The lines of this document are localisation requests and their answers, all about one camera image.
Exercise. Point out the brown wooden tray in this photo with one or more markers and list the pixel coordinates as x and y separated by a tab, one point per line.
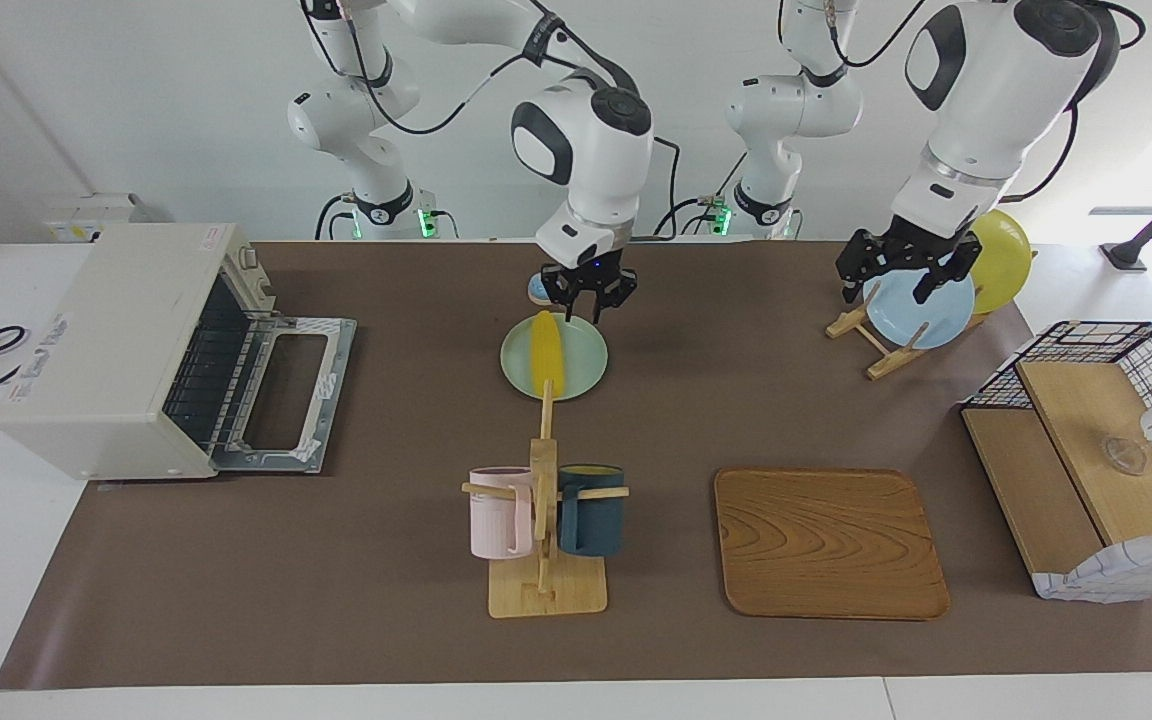
826	545

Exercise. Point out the pink mug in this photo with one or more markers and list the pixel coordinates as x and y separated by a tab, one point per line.
492	515

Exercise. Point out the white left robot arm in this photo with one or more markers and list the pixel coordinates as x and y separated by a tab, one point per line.
986	100

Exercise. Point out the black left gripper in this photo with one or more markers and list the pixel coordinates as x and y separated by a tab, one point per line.
916	248

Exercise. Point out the pale green plate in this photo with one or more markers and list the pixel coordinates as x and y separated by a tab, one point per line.
521	365

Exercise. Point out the yellow corn cob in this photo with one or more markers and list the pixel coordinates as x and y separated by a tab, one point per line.
546	350

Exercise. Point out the wooden two-level shelf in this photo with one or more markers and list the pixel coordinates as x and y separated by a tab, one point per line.
1076	420

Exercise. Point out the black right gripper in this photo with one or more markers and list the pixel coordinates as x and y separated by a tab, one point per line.
591	278

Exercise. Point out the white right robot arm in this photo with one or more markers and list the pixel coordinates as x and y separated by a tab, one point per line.
596	150

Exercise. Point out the white power strip box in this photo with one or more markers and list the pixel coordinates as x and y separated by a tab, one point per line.
86	210

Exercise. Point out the wooden plate rack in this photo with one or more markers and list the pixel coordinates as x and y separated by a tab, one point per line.
886	365

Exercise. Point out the small clear glass dish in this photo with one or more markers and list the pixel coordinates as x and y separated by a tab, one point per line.
1124	455

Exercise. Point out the yellow plate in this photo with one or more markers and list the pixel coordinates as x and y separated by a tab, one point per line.
1006	260

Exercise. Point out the white toaster oven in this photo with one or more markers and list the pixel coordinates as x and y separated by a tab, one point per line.
96	350

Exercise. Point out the wooden mug rack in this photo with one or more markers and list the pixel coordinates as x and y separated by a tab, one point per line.
546	595

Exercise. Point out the small blue bell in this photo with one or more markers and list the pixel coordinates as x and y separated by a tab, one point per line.
534	290

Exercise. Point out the dark blue mug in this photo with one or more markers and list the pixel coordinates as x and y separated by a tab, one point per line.
591	520

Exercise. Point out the brown table mat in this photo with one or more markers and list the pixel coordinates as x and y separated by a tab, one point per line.
386	600

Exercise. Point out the white checked cloth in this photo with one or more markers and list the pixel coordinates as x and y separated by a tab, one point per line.
1126	570

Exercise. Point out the light blue plate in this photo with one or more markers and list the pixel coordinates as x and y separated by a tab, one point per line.
921	320

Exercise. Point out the white oven knob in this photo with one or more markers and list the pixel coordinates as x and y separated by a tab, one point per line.
249	258
262	291

